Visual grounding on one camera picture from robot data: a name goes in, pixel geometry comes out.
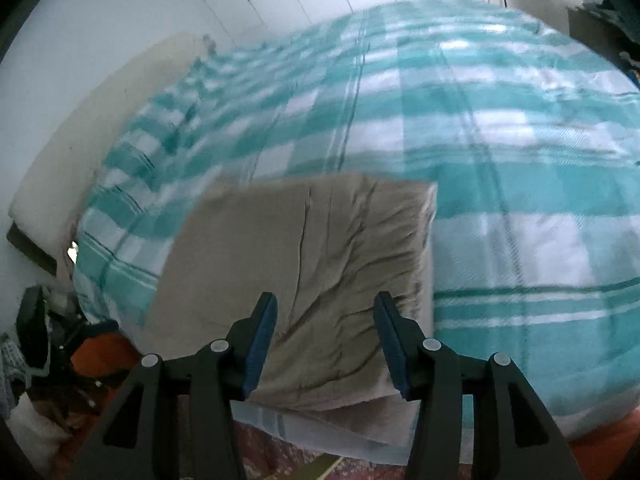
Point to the beige pants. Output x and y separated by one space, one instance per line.
310 270

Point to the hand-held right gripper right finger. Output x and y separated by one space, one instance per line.
395 345

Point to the teal checked blanket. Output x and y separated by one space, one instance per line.
450 160

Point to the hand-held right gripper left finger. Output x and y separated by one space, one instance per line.
257 345

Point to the orange cloth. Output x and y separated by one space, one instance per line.
102 355

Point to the brown wooden cabinet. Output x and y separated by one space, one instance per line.
600 25

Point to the black bag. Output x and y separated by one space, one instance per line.
32 330

